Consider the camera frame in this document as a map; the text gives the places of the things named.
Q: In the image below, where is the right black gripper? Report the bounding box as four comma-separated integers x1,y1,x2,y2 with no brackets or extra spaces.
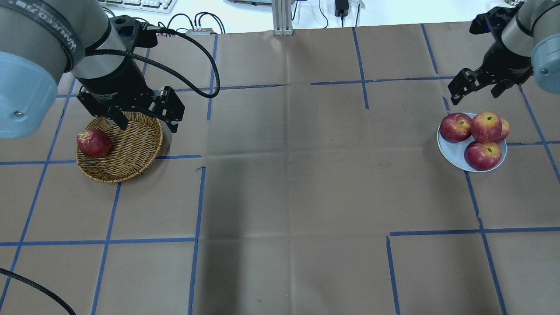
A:
448,42,533,106

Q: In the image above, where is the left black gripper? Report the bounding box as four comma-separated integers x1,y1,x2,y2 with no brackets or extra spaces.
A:
77,57,185,133

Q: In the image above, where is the orange black adapter upper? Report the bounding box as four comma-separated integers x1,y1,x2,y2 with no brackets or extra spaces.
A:
184,28,216,36

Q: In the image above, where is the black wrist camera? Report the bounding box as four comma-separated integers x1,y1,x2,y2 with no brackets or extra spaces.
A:
109,15,159,53
469,3,523,41

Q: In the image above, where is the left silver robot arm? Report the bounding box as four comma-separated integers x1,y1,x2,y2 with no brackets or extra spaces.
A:
0,0,185,138

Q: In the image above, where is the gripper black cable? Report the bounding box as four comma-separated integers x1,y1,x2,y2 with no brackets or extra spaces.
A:
0,268,77,315
85,26,221,99

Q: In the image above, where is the red apple plate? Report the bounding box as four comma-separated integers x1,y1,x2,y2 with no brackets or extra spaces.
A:
439,113,472,143
464,141,503,171
494,116,510,143

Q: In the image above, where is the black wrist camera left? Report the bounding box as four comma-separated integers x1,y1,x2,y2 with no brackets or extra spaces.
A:
109,15,159,53

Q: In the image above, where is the red apple near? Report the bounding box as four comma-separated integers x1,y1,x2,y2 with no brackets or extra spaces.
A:
77,128,113,158

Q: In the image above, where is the red apple plate front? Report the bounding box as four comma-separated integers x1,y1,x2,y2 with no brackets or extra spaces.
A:
464,141,503,171

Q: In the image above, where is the woven wicker basket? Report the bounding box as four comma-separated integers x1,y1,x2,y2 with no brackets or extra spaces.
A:
75,112,164,183

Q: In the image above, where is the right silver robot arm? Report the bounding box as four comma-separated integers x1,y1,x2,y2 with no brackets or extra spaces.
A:
448,0,560,105

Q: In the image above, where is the white keyboard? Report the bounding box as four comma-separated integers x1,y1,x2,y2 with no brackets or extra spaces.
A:
98,0,179,14

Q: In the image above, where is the light blue plate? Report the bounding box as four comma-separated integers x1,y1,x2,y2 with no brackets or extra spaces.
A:
437,111,510,173

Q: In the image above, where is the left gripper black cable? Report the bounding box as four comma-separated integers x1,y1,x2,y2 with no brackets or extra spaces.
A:
85,26,221,99

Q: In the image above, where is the aluminium frame post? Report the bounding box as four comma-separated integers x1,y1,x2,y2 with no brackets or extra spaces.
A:
271,0,294,36

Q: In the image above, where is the red yellow apple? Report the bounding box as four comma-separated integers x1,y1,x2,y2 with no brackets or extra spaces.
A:
470,110,503,143

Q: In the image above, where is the black power adapter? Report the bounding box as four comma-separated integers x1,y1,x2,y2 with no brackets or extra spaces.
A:
334,0,350,18

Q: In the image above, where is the red apple plate back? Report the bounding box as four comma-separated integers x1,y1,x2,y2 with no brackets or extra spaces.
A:
439,113,472,143

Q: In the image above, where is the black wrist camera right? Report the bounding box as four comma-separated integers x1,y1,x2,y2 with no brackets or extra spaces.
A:
469,3,523,41

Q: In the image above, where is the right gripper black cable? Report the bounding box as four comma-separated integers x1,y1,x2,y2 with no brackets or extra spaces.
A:
0,268,77,315

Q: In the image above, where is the red apple plate left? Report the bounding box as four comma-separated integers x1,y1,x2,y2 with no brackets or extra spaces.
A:
494,116,510,143

